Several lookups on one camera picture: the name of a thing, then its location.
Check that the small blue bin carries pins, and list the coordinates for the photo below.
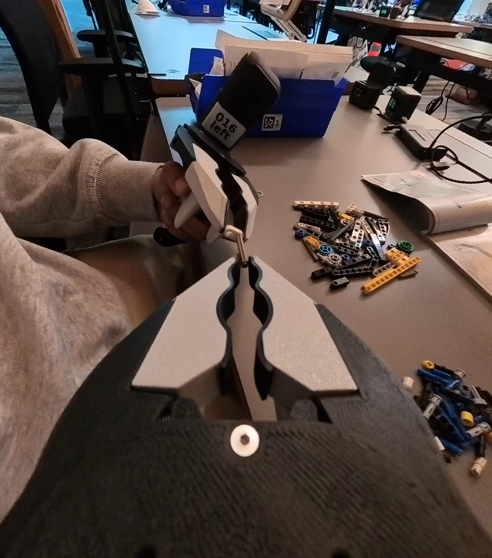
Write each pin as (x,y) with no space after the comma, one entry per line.
(198,6)

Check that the person's left hand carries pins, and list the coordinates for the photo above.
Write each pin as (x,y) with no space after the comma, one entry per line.
(167,192)

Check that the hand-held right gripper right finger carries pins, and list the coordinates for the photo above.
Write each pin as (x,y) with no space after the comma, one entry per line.
(302,340)

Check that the curled instruction booklet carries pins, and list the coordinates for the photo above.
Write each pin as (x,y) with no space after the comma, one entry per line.
(437,200)

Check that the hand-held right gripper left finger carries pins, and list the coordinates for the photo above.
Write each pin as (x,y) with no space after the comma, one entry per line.
(180,335)

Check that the black flat power box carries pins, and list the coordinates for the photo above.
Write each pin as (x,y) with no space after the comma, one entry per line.
(416,137)

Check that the person's beige pants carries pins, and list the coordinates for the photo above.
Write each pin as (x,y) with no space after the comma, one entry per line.
(141,270)

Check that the flat instruction sheet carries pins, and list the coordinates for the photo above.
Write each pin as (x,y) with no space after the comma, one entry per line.
(485,261)

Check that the black office chair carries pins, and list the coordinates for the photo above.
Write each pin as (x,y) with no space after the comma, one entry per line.
(98,65)

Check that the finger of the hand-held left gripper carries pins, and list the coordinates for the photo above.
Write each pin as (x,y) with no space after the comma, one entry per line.
(251,209)
(209,192)

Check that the black camera charger dock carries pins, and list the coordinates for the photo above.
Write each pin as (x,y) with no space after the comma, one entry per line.
(370,89)

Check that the pile of lego pins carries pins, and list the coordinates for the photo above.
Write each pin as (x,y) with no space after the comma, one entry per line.
(459,409)

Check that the person's left forearm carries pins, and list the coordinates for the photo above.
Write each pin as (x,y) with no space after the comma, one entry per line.
(98,183)

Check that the black cube with green lights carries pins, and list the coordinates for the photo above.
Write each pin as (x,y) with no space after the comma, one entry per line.
(403,102)

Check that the blue plastic bin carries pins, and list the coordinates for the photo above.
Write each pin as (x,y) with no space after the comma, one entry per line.
(307,109)

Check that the grey lego connector piece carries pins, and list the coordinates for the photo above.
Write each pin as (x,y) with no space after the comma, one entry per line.
(239,242)

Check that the pile of lego beams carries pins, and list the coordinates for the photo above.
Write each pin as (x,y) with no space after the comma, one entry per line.
(355,244)

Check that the white papers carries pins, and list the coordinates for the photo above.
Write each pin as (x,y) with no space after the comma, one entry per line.
(315,56)

